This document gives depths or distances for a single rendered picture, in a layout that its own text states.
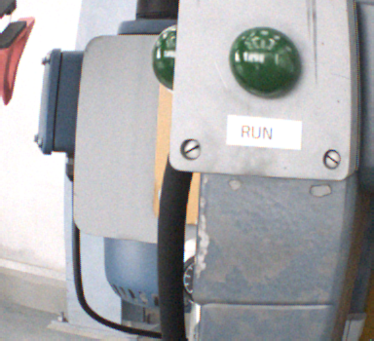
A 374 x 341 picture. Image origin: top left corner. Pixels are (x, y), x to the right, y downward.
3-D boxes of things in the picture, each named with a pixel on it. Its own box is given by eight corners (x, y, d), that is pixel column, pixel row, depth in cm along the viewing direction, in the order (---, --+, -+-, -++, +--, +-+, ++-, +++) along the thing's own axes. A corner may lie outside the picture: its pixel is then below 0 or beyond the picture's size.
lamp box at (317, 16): (167, 170, 47) (181, -39, 47) (197, 165, 51) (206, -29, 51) (348, 181, 45) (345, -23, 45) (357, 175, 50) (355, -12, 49)
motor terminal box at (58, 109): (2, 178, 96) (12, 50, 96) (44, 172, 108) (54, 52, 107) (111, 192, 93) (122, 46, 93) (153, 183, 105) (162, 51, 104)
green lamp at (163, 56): (138, 91, 48) (145, 21, 48) (159, 91, 51) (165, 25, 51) (202, 94, 47) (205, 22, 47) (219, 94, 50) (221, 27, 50)
